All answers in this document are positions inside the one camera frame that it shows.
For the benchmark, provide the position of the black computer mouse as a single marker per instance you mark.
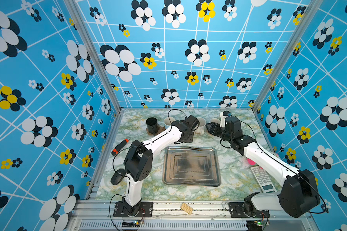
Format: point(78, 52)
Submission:
point(118, 176)

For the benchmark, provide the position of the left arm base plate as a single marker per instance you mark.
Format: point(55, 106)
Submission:
point(140, 210)

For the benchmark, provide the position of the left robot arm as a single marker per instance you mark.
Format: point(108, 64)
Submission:
point(139, 159)

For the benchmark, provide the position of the black mug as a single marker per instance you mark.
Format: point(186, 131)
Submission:
point(152, 125)

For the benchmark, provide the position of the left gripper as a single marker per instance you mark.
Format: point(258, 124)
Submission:
point(190, 140)

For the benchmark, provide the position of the small wooden block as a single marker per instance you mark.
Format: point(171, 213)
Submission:
point(188, 209)

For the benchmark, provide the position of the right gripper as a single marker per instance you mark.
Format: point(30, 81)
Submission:
point(215, 127)

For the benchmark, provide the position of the pink plush toy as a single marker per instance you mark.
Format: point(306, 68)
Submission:
point(251, 162)

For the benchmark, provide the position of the aluminium front rail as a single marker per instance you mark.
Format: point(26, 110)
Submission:
point(96, 215)

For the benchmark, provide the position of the purple mug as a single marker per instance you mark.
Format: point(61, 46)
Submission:
point(215, 120)

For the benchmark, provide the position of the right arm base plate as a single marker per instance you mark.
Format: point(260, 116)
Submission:
point(237, 210)

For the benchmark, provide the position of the white calculator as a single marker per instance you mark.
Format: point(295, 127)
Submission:
point(263, 180)

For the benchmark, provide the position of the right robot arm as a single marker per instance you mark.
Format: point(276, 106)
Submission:
point(299, 193)

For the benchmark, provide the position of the metal tray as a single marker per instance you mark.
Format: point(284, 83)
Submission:
point(196, 166)

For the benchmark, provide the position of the white mug blue handle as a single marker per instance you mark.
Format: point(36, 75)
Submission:
point(168, 121)

